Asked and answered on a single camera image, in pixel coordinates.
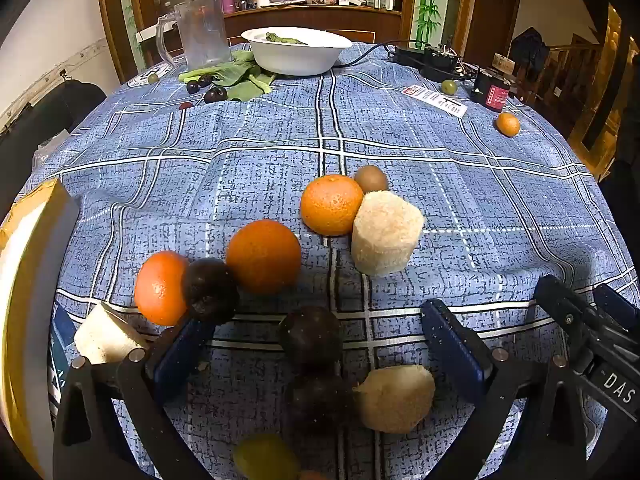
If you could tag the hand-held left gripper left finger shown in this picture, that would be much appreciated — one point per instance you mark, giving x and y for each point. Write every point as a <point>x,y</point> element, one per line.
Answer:
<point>181,357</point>

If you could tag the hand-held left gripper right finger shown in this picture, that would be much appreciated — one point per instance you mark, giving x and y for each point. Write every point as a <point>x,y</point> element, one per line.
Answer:
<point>452,347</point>

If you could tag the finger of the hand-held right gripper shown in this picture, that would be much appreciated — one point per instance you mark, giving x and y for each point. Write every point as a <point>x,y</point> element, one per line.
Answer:
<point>617,310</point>
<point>557,300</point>

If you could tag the orange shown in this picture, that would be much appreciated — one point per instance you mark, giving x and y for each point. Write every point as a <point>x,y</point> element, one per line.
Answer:
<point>331,205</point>
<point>263,256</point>
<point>159,287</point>

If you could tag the pale peeled sugarcane piece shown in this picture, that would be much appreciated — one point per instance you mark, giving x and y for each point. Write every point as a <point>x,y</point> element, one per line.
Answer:
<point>106,336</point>
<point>395,399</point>
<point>386,232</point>

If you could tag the green grape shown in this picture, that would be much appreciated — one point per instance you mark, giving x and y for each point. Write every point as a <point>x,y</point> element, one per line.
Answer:
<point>448,86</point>
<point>152,78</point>
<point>260,455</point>

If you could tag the yellow rimmed white tray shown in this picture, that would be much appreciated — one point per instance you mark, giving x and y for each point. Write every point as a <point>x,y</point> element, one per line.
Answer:
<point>30,280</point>

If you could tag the small orange kumquat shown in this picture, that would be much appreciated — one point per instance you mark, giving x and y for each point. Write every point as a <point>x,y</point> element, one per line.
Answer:
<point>508,124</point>

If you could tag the brown kiwi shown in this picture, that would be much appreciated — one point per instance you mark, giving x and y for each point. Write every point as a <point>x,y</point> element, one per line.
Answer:
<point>372,177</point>

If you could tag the black red box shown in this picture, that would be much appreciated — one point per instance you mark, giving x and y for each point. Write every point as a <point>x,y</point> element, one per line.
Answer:
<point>492,94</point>

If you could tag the wooden stair railing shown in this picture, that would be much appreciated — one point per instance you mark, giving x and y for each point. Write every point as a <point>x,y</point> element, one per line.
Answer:
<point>575,67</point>

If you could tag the white red printed card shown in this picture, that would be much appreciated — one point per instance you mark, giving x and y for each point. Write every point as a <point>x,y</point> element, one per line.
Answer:
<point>435,100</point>

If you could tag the tape roll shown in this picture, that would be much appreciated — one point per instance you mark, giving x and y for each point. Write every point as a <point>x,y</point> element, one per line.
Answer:
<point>503,63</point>

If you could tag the black bag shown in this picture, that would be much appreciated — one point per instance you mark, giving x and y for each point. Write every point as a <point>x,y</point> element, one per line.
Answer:
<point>530,47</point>

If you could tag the black sofa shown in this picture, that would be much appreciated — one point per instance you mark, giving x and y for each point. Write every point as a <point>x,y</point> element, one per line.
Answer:
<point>65,107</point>

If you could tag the black power strip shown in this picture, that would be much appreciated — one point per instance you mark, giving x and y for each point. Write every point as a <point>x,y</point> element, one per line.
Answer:
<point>425,57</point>

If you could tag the green leafy vegetable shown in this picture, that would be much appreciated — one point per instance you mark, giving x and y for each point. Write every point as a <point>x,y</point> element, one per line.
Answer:
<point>240,80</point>

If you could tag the brown wooden door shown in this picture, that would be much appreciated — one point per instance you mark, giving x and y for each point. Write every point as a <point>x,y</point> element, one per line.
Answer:
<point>492,10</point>

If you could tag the bamboo pattern strip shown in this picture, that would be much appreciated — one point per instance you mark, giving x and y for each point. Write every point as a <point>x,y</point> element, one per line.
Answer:
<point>432,0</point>
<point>150,40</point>

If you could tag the white bowl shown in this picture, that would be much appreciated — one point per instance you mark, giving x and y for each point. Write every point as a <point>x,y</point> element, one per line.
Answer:
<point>295,55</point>

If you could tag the green leaf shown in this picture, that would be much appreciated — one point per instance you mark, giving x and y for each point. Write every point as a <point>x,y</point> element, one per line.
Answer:
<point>285,38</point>

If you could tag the wooden cabinet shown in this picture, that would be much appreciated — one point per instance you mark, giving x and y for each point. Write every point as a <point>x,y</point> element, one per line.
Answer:
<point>320,19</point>

